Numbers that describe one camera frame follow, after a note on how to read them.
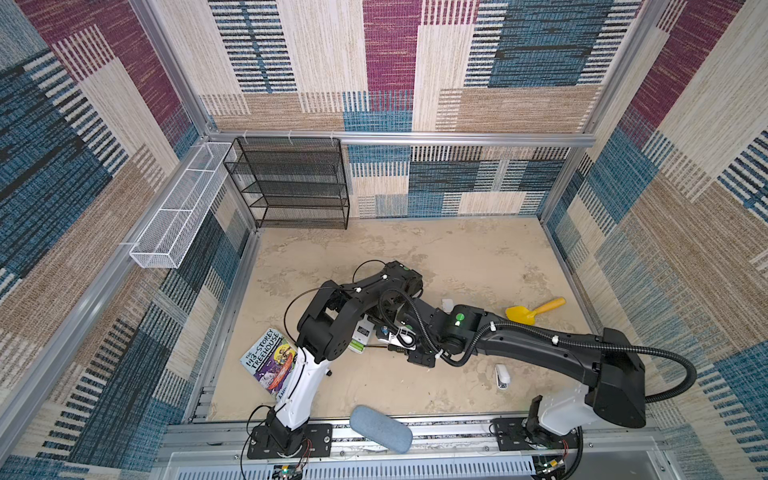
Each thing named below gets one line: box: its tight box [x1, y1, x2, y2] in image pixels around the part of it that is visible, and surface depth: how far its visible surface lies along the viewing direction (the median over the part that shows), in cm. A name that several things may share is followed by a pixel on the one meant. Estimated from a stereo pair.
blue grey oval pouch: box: [349, 405, 413, 454], surface depth 74 cm
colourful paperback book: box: [240, 328, 298, 402], surface depth 86 cm
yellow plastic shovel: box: [505, 297, 566, 325], surface depth 96 cm
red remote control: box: [348, 314, 375, 354], surface depth 89 cm
